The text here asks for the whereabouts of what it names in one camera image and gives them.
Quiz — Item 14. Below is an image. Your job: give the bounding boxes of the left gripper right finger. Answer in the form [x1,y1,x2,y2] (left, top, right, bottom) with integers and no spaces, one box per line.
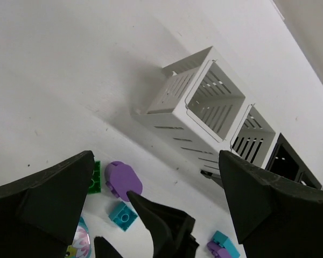
[219,150,323,257]

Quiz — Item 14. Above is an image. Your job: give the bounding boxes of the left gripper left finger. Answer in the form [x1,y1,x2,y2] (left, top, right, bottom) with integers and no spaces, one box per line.
[0,150,95,257]

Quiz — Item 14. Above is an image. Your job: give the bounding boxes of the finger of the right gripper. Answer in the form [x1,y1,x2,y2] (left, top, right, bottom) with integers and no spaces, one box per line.
[94,236,123,258]
[127,190,199,258]

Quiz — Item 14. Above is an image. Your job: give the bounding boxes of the lilac arched lego brick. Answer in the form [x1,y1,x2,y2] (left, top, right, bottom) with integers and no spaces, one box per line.
[207,241,231,258]

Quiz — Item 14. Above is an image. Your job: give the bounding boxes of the teal long lego brick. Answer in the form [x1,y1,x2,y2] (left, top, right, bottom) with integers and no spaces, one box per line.
[212,231,240,258]

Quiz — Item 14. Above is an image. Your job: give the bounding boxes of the lilac rounded lego piece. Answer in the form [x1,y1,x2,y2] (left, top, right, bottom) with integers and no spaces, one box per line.
[104,161,143,202]

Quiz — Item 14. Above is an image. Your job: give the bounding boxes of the teal printed oval lego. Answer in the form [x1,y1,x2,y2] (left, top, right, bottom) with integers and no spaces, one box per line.
[65,217,92,258]

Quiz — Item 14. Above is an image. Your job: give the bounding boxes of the teal small lego brick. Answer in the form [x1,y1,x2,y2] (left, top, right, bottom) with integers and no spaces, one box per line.
[109,202,138,232]

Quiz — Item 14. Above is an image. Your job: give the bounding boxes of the black double bin container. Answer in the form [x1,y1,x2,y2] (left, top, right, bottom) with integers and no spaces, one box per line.
[200,132,323,190]

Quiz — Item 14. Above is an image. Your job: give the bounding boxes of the green lego brick upper left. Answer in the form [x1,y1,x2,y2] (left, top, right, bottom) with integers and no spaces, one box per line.
[88,161,101,194]

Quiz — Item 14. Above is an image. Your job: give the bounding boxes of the white double bin container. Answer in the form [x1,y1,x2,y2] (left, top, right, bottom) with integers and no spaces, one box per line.
[135,47,279,174]

